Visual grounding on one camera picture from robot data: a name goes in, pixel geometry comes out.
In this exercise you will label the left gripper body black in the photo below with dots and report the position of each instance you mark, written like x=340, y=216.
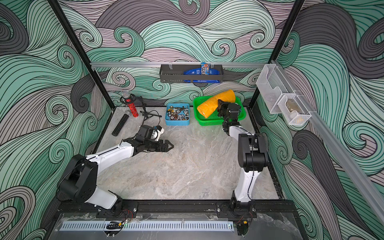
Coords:
x=153, y=146

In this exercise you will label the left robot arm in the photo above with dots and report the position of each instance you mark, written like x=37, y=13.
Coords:
x=79, y=179

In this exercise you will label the black mini tripod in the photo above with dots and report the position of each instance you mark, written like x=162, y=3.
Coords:
x=147, y=115

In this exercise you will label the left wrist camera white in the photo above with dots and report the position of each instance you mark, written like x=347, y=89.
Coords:
x=157, y=132

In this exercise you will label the aluminium rail back wall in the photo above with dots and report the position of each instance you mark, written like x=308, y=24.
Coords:
x=136, y=64

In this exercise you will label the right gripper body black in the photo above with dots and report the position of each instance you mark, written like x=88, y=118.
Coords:
x=225, y=111

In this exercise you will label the aluminium rail right wall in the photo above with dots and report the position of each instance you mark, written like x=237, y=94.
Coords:
x=367, y=189

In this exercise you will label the white perforated cable duct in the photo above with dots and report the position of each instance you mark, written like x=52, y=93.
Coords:
x=210, y=226

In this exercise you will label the blue package on shelf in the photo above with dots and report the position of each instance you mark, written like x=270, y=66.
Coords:
x=205, y=69

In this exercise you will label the clear plastic wall bin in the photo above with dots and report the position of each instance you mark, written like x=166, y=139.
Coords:
x=273, y=84

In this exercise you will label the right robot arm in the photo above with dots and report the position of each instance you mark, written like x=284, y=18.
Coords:
x=252, y=159

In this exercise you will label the black wall shelf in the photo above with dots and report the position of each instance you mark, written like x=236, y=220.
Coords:
x=176, y=74

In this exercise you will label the yellow pillowcase with print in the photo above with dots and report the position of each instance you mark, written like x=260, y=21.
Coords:
x=209, y=106

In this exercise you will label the black base frame rail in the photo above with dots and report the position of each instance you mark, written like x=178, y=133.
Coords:
x=219, y=208

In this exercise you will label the blue tray of small parts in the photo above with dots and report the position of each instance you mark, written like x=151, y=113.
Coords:
x=177, y=114

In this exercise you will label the black remote control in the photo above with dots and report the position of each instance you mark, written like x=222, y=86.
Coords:
x=120, y=125

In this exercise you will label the aluminium rail wall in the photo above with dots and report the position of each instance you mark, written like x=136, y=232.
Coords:
x=367, y=189
x=136, y=64

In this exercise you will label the small clear wall bin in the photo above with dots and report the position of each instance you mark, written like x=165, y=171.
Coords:
x=293, y=110

